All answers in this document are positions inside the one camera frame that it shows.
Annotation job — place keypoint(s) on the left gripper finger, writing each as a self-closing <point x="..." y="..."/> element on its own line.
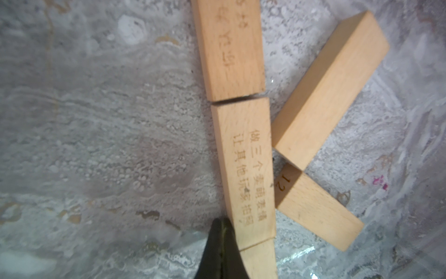
<point x="221" y="258"/>

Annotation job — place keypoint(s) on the wooden block four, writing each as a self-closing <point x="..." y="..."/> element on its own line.
<point x="300" y="198"/>

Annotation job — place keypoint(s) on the wooden block two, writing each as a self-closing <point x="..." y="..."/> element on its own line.
<point x="243" y="138"/>

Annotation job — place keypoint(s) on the wooden block diagonal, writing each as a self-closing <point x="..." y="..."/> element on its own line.
<point x="337" y="75"/>

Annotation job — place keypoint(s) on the wooden block one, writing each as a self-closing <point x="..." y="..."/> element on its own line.
<point x="229" y="34"/>

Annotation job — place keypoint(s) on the wooden block three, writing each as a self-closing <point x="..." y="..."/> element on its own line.
<point x="260" y="260"/>

